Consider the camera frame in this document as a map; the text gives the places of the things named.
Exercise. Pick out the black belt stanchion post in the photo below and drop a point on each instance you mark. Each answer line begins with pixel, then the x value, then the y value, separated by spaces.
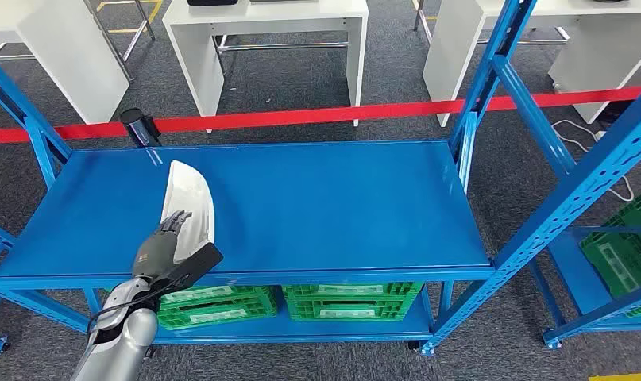
pixel 138 126

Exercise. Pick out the steel tube frame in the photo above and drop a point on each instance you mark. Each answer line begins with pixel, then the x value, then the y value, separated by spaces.
pixel 561 34
pixel 109 39
pixel 283 46

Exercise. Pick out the white panel table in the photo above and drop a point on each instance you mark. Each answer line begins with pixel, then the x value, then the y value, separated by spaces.
pixel 267 16
pixel 604 52
pixel 62 42

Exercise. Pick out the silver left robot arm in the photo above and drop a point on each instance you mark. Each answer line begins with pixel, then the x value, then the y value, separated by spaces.
pixel 120 347

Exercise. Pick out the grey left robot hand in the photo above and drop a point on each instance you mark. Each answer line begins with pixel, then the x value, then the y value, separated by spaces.
pixel 154 255

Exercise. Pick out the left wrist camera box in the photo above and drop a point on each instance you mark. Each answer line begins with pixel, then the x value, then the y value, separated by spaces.
pixel 194 265

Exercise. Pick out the white curved plastic part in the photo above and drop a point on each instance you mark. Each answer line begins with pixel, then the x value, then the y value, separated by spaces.
pixel 191 194

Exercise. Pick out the black device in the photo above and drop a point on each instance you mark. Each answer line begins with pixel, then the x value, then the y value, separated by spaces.
pixel 212 2

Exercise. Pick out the red barrier belt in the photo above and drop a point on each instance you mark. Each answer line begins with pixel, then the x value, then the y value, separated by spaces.
pixel 299 114

